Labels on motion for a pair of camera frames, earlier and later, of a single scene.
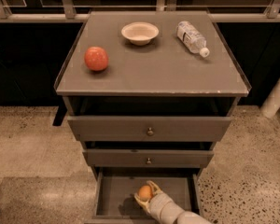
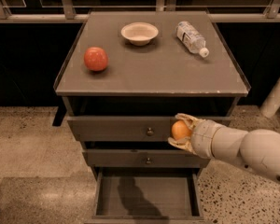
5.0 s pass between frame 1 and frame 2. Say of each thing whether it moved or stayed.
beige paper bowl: stayed
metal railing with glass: stayed
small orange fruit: moved
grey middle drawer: stayed
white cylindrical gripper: moved
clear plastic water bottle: stayed
